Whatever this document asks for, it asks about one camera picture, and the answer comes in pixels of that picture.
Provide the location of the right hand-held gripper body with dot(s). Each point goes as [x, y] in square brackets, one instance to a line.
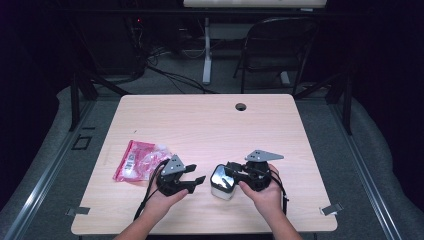
[260, 175]

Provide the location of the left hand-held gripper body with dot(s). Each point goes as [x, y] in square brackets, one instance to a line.
[173, 181]

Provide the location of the pink plastic snack bag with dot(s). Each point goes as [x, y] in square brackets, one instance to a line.
[138, 161]

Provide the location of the person's left hand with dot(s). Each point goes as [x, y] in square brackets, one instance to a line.
[160, 203]

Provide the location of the person's right hand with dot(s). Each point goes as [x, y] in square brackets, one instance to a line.
[266, 200]

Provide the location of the grey tape piece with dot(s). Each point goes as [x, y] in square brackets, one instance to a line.
[80, 211]
[331, 209]

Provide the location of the black tape square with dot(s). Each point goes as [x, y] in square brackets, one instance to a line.
[74, 146]

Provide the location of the black folding chair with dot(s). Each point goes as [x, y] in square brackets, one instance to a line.
[266, 63]

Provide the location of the white desk leg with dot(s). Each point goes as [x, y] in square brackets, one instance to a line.
[207, 60]

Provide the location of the black metal stand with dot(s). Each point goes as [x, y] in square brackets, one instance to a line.
[75, 100]
[347, 106]

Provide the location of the dark computer tower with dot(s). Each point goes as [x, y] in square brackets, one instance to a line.
[110, 50]

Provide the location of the white desk top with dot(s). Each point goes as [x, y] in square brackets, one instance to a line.
[253, 3]

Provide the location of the metal floor rail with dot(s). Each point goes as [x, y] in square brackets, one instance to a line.
[40, 190]
[370, 186]

